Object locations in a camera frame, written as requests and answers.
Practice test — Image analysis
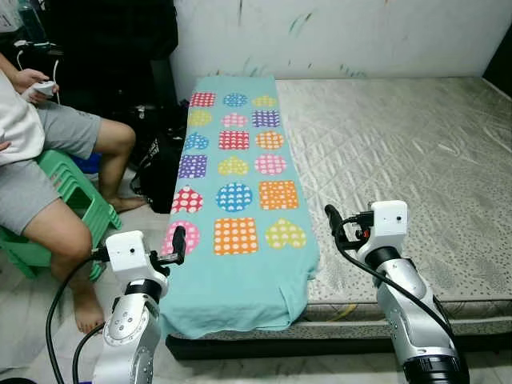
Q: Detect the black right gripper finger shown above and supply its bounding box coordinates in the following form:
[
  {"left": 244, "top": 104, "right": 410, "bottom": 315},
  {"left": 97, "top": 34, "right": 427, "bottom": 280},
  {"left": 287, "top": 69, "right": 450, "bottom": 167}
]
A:
[{"left": 324, "top": 204, "right": 346, "bottom": 247}]

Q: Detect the white hand controller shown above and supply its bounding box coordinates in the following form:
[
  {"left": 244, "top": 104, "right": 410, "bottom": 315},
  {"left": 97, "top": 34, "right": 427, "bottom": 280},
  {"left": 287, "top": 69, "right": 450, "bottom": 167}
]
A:
[{"left": 22, "top": 80, "right": 58, "bottom": 102}]

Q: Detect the person's left hand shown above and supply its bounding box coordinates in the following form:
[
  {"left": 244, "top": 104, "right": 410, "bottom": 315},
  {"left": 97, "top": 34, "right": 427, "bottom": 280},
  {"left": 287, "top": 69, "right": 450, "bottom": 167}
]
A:
[{"left": 11, "top": 68, "right": 55, "bottom": 102}]

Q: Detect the teal blanket with colourful shapes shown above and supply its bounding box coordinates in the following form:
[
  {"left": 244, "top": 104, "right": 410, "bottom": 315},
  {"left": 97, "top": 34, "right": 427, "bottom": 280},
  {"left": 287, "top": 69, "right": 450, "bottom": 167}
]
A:
[{"left": 158, "top": 74, "right": 321, "bottom": 339}]

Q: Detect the green plastic stool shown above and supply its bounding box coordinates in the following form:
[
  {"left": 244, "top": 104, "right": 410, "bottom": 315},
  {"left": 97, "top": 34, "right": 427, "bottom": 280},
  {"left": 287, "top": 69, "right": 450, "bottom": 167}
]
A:
[{"left": 0, "top": 148, "right": 122, "bottom": 281}]

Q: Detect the person in white shirt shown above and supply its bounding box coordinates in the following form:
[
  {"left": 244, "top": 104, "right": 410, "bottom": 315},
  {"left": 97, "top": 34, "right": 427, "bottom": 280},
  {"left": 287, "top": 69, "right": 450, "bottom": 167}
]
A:
[{"left": 0, "top": 52, "right": 149, "bottom": 335}]

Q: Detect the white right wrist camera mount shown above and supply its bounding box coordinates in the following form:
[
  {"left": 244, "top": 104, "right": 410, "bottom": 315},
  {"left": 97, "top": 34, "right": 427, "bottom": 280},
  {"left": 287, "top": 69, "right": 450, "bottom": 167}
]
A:
[{"left": 356, "top": 200, "right": 409, "bottom": 261}]

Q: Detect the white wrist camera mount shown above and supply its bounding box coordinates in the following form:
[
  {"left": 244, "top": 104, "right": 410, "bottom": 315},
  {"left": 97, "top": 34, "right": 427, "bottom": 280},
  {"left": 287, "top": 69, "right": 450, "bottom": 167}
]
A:
[
  {"left": 106, "top": 230, "right": 169, "bottom": 282},
  {"left": 356, "top": 200, "right": 409, "bottom": 261}
]

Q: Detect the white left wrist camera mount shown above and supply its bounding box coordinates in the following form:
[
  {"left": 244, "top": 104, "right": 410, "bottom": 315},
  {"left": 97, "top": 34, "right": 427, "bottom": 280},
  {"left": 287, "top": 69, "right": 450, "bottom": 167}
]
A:
[{"left": 106, "top": 230, "right": 169, "bottom": 282}]

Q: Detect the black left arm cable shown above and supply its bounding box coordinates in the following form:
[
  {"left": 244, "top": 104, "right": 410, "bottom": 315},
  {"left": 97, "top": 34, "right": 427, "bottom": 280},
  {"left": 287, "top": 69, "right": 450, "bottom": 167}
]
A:
[{"left": 46, "top": 248, "right": 111, "bottom": 384}]

